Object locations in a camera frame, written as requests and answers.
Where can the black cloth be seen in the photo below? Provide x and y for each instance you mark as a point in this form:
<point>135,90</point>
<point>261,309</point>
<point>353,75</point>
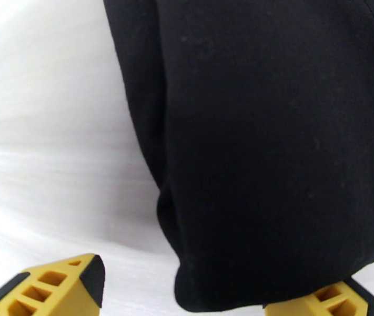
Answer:
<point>255,144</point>

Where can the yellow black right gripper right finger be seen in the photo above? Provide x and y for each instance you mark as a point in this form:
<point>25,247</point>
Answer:
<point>331,305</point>

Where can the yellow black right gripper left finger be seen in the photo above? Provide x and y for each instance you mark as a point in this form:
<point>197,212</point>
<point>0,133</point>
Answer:
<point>58,292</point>

